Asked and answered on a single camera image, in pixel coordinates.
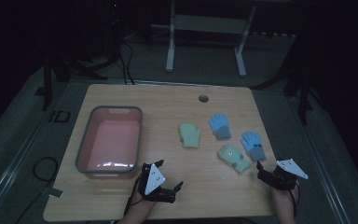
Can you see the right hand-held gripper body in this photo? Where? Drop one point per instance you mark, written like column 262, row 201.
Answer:
column 284, row 175

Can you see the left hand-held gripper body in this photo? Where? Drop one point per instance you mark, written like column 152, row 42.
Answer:
column 154, row 180

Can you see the blue glove with eyes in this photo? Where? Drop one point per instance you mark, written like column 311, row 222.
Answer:
column 253, row 144

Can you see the green mitten with face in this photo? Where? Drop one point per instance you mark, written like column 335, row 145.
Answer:
column 233, row 158

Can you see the plain green mitten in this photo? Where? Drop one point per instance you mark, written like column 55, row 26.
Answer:
column 189, row 135

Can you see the pink basin with grey rim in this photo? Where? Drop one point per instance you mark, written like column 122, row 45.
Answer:
column 112, row 146

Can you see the plain blue glove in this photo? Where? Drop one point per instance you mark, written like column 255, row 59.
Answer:
column 220, row 126

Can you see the person's right hand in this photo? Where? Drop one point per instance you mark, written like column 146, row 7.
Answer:
column 284, row 199

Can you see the person's left hand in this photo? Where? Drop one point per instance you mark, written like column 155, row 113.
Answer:
column 141, row 202

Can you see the round table grommet hole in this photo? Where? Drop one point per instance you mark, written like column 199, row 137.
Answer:
column 203, row 99

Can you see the black metal stand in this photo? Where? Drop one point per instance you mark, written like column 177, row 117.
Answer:
column 304, row 93
column 47, row 84

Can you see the grey tape piece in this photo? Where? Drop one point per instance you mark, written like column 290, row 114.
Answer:
column 55, row 193

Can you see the black square floor frame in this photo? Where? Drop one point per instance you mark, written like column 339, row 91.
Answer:
column 51, row 116

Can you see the white desk frame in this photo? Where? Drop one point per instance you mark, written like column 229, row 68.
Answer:
column 209, row 24

